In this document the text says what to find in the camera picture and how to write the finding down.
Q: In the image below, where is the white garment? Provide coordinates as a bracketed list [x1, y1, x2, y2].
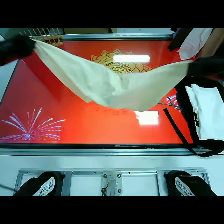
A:
[178, 28, 214, 62]
[184, 83, 224, 142]

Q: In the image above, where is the cream garment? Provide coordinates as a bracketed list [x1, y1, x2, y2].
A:
[33, 39, 196, 113]

